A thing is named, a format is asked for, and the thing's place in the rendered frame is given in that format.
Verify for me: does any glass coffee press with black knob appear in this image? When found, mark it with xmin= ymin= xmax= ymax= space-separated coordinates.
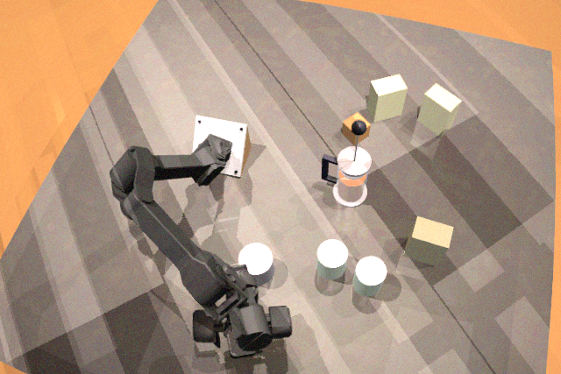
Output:
xmin=322 ymin=119 xmax=372 ymax=208

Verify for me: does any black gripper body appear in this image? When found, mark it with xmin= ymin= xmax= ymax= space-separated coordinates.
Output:
xmin=192 ymin=306 xmax=293 ymax=342

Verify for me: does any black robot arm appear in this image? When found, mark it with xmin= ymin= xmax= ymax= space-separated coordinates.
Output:
xmin=110 ymin=133 xmax=273 ymax=359

